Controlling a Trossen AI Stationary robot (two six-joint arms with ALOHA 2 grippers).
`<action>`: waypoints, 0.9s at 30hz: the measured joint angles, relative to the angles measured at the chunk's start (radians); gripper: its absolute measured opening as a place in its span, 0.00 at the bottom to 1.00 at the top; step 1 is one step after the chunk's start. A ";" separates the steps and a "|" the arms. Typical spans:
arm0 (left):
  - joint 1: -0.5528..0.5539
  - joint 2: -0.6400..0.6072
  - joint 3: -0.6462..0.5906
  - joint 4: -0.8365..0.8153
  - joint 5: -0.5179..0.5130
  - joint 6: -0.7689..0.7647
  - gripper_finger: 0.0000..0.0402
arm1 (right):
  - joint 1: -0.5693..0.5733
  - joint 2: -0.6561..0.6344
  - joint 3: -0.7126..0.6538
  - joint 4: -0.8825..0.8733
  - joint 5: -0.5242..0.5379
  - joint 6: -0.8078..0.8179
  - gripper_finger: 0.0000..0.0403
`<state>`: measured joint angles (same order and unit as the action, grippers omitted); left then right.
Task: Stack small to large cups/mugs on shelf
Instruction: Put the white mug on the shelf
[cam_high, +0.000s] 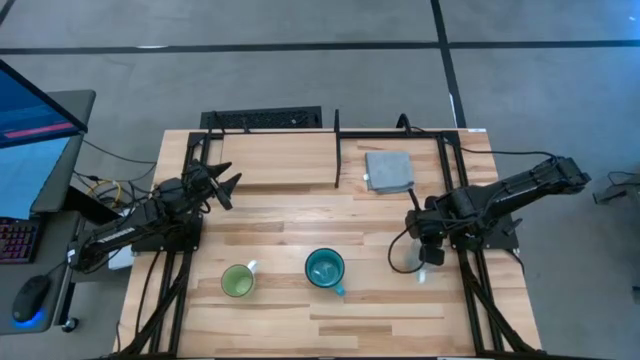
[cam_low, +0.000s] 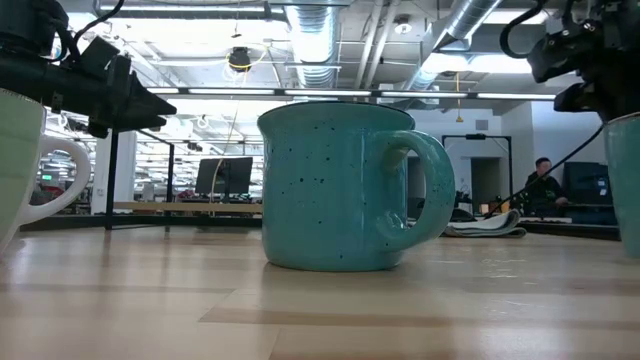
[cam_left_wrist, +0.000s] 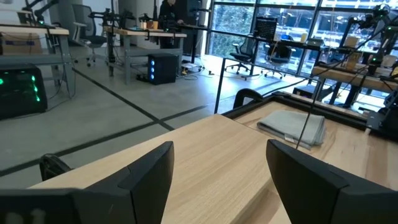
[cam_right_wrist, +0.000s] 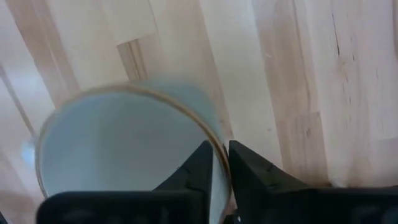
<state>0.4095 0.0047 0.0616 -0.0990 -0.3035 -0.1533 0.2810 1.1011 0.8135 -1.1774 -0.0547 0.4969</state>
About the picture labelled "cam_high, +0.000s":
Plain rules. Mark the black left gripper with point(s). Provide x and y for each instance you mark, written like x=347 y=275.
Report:
x=202 y=177

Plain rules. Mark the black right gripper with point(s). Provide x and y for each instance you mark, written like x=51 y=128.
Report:
x=432 y=255

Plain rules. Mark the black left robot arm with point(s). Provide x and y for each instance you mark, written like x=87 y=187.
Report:
x=115 y=235

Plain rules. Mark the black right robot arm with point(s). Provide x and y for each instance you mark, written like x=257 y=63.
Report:
x=525 y=182

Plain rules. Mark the grey folded cloth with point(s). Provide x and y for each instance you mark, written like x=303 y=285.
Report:
x=389 y=172

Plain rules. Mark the white box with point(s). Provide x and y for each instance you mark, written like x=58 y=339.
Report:
x=120 y=260

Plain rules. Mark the grey computer desk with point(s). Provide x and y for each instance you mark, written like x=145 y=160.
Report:
x=60 y=170

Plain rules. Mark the black floor stand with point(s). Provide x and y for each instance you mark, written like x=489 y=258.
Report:
x=617 y=190

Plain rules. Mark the computer monitor blue screen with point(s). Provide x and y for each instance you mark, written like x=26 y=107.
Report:
x=30 y=115

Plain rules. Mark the black desk caster wheel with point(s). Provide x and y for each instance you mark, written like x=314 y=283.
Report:
x=70 y=325

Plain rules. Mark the backlit black keyboard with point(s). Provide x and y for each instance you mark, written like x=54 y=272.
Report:
x=17 y=240

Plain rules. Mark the black computer mouse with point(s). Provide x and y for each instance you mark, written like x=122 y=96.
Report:
x=30 y=297

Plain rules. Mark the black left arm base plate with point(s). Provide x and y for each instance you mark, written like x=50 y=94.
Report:
x=192 y=235

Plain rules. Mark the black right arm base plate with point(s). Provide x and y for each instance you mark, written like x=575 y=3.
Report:
x=505 y=240

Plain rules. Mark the black aluminium table frame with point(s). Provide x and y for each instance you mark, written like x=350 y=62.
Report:
x=390 y=134

